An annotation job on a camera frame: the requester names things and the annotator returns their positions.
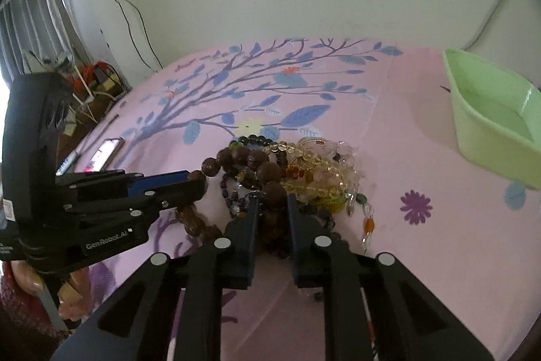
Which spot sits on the marker pen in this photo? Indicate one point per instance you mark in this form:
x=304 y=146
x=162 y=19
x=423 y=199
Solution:
x=67 y=163

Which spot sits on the wooden bedside table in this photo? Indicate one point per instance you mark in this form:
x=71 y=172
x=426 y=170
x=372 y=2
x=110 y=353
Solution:
x=105 y=98

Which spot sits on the person's left hand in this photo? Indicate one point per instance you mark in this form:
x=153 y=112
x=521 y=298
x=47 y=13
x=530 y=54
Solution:
x=76 y=289

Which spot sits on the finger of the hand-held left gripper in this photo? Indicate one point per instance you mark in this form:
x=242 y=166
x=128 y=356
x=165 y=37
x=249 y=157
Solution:
x=186 y=192
x=169 y=180

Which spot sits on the grey curtain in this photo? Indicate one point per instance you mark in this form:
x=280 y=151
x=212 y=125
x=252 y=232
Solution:
x=34 y=27

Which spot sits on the pink floral bedsheet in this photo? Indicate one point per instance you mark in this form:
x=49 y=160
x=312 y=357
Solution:
x=422 y=259

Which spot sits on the green plastic tray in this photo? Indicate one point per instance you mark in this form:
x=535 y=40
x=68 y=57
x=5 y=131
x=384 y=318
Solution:
x=477 y=132

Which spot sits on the red patterned object at edge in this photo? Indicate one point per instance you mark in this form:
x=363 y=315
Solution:
x=105 y=153

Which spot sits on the dark purple grape bunch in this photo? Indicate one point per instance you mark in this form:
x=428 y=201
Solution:
x=230 y=202

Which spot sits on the brown chocolate donut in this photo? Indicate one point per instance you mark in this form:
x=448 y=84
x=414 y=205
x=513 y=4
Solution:
x=321 y=175

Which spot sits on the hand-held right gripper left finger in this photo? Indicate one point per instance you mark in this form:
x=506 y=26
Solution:
x=249 y=251

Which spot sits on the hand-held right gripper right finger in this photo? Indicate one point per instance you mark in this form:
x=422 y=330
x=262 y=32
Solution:
x=292 y=247

